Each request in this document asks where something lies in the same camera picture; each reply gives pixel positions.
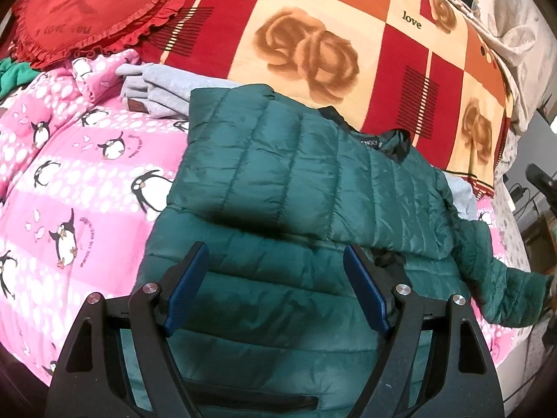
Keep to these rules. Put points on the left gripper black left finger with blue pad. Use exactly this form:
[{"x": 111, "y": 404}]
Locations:
[{"x": 116, "y": 361}]

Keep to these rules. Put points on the beige floral bedding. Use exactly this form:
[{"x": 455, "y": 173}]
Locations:
[{"x": 521, "y": 36}]

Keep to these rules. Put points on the green ruffled cloth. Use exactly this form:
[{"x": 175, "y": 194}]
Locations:
[{"x": 14, "y": 74}]

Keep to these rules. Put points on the pink penguin print quilt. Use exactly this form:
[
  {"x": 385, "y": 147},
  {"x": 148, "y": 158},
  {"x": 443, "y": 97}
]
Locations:
[{"x": 83, "y": 181}]

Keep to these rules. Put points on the black charger with cable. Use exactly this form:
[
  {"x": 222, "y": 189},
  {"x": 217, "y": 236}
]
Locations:
[{"x": 521, "y": 198}]

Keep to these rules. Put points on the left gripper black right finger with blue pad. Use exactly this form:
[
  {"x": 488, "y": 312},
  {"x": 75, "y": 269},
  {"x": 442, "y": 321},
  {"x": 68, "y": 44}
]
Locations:
[{"x": 434, "y": 361}]

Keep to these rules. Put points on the folded grey garment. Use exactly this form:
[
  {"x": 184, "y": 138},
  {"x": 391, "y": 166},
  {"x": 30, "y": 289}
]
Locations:
[{"x": 165, "y": 92}]

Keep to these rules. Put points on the dark green quilted puffer jacket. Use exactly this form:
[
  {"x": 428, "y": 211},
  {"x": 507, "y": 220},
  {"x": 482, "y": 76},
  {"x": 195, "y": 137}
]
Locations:
[{"x": 278, "y": 191}]

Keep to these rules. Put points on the red heart ruffled pillow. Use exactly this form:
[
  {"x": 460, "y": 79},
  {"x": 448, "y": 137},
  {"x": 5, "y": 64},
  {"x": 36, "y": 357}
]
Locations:
[{"x": 51, "y": 31}]

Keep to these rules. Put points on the red orange rose blanket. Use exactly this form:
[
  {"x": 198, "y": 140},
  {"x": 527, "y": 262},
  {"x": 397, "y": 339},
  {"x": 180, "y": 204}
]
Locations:
[{"x": 418, "y": 65}]

